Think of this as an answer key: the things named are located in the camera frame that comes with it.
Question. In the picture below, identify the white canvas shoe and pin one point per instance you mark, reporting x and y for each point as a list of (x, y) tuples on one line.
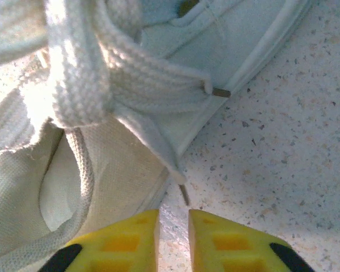
[(229, 42)]

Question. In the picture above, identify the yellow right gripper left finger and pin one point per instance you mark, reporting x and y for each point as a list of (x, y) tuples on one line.
[(124, 243)]

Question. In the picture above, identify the white shoelace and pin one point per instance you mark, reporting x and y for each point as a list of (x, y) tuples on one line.
[(82, 85)]

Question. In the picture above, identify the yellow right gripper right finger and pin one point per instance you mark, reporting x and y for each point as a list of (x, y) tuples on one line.
[(229, 246)]

